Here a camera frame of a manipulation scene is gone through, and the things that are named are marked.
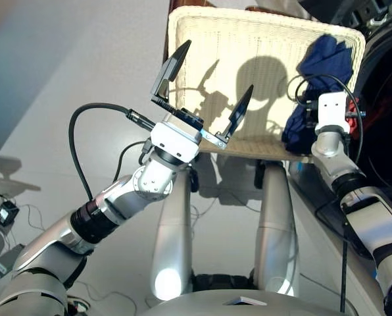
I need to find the pale woven laundry basket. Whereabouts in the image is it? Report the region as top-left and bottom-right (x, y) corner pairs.
(165, 5), (367, 163)

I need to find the orange-red cloth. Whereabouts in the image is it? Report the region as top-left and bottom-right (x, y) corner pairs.
(345, 74), (392, 134)

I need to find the brown wooden basket stand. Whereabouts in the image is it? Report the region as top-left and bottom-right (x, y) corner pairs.
(162, 0), (282, 60)

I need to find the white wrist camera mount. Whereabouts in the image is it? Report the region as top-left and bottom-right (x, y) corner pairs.
(314, 92), (351, 136)
(149, 120), (203, 163)

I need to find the navy blue cloth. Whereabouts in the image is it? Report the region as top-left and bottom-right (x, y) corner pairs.
(281, 34), (354, 154)

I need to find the black power adapter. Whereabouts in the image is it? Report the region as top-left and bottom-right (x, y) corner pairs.
(0, 202), (21, 228)

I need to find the silver robot leg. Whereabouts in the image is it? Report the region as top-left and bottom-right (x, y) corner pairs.
(149, 164), (193, 302)
(253, 161), (301, 297)

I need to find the silver robot torso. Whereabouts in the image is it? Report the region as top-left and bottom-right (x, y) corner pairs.
(139, 273), (358, 316)

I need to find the grey washing machine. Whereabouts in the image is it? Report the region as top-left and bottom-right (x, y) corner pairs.
(287, 0), (392, 316)

